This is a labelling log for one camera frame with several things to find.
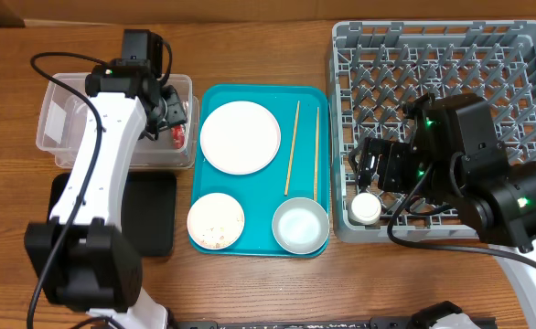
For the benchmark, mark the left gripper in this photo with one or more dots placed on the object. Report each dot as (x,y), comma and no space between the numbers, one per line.
(176,111)

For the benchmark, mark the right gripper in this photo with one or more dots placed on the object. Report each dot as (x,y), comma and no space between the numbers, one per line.
(391,151)

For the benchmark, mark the red snack wrapper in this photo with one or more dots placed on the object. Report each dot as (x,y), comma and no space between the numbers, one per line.
(178,132)

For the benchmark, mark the white cup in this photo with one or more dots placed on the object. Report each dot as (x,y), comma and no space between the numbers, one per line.
(365,209)

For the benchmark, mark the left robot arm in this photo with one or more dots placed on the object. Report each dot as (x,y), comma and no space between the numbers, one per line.
(120,94)

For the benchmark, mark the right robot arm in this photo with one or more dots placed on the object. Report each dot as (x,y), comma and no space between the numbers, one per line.
(454,160)

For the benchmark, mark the grey dishwasher rack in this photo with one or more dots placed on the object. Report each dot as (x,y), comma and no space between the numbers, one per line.
(374,67)

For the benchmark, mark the right wooden chopstick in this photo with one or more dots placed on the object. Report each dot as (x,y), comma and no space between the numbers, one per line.
(316,158)

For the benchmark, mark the wooden chopstick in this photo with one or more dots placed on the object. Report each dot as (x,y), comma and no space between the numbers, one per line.
(292,150)
(316,158)

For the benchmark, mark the large white plate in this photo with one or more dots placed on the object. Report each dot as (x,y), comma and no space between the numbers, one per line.
(240,138)

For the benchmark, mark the left wooden chopstick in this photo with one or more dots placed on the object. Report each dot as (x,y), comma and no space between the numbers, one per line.
(292,150)

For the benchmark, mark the grey bowl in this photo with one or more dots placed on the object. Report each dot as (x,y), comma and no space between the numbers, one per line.
(300,226)

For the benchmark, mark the teal plastic tray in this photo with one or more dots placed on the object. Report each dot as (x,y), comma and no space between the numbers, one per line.
(261,193)

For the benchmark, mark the black tray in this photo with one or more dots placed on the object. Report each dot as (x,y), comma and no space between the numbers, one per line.
(147,219)

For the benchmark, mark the clear plastic bin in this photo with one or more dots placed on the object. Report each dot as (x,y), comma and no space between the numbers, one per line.
(62,121)

